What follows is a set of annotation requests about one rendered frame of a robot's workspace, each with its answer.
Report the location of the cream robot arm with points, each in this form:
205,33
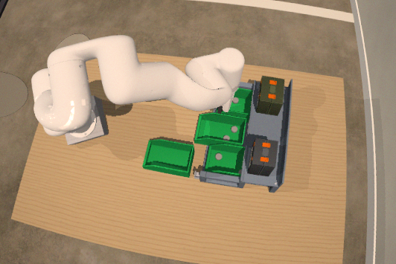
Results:
126,80

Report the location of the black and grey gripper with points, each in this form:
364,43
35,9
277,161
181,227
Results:
226,106

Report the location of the grey metal shelf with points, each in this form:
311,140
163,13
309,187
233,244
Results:
270,127

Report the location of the green bin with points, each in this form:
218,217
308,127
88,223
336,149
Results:
161,154
212,127
242,108
231,161

